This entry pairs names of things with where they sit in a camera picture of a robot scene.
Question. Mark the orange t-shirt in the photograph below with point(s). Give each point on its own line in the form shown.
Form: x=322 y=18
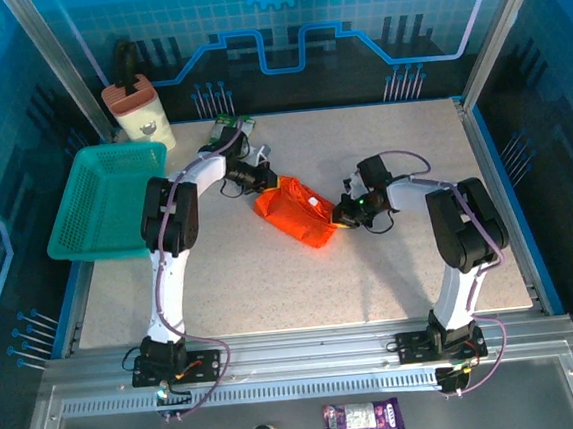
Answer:
x=296 y=213

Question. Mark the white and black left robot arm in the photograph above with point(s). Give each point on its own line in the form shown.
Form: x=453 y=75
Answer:
x=169 y=245

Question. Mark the green snack packet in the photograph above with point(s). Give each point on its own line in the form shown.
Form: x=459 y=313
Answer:
x=218 y=127

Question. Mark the cream knife block pink lid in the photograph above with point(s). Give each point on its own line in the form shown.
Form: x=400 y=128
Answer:
x=142 y=116

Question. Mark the teal plastic basket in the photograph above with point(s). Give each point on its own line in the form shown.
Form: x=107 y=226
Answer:
x=99 y=201

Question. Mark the purple snack packet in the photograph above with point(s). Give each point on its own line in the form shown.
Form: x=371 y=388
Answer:
x=362 y=426

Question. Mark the aluminium base frame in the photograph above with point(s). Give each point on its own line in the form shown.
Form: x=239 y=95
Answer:
x=298 y=349

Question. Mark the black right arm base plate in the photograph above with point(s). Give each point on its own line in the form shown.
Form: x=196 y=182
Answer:
x=413 y=346

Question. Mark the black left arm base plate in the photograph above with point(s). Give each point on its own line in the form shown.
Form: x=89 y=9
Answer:
x=204 y=364

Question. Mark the aluminium corner post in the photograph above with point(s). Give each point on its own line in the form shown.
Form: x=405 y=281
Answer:
x=57 y=64
x=505 y=19

